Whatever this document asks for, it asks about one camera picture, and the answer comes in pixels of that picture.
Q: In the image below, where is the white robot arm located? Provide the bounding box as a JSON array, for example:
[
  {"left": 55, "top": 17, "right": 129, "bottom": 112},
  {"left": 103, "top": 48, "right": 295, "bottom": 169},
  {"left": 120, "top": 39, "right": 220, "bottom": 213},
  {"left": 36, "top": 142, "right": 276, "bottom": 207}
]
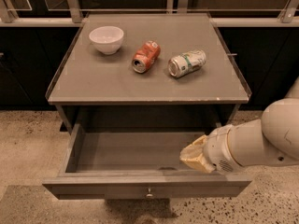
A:
[{"left": 180, "top": 78, "right": 299, "bottom": 174}]

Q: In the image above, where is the orange soda can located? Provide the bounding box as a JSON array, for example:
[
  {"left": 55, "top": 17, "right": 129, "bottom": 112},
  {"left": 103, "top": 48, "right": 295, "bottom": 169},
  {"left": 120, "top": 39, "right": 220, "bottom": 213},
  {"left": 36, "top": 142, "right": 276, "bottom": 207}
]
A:
[{"left": 132, "top": 41, "right": 161, "bottom": 74}]

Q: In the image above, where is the white ceramic bowl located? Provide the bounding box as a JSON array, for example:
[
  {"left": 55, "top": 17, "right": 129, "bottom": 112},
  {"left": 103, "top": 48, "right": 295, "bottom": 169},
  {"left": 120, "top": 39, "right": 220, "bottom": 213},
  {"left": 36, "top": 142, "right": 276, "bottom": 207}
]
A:
[{"left": 89, "top": 26, "right": 124, "bottom": 55}]

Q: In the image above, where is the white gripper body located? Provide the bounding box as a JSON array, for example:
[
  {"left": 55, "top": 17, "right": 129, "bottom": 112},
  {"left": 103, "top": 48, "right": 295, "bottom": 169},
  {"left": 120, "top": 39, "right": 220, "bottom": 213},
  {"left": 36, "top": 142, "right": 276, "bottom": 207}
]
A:
[{"left": 203, "top": 125, "right": 243, "bottom": 175}]

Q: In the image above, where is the silver green soda can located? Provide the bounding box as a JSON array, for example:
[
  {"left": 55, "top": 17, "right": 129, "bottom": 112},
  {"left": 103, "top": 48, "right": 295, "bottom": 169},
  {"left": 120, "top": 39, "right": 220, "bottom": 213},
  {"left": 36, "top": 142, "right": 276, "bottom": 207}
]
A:
[{"left": 168, "top": 50, "right": 206, "bottom": 78}]

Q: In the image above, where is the grey metal rail frame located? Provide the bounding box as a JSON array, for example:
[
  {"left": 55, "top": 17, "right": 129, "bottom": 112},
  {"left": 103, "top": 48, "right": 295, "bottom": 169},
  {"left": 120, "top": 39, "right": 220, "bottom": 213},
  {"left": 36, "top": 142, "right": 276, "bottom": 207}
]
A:
[{"left": 0, "top": 0, "right": 299, "bottom": 27}]

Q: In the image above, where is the metal drawer knob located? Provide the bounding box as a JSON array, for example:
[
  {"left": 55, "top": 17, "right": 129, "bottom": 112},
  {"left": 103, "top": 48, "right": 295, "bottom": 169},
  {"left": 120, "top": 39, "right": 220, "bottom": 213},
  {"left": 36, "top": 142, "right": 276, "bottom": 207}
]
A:
[{"left": 145, "top": 188, "right": 154, "bottom": 199}]

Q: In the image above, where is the grey drawer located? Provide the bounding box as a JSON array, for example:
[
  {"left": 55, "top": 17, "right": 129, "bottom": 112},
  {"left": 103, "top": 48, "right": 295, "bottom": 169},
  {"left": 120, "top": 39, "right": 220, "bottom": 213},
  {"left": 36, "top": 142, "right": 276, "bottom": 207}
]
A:
[{"left": 43, "top": 124, "right": 251, "bottom": 199}]

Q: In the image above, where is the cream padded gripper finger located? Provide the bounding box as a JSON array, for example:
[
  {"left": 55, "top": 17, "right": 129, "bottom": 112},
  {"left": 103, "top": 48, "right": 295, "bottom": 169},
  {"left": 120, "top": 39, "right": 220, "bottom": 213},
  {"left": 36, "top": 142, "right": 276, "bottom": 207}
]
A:
[{"left": 179, "top": 134, "right": 215, "bottom": 174}]

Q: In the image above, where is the grey drawer cabinet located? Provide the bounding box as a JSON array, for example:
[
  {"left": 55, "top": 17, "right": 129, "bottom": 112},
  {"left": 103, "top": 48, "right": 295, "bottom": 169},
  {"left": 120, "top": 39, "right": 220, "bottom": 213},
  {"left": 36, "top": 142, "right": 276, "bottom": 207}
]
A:
[{"left": 46, "top": 13, "right": 251, "bottom": 130}]

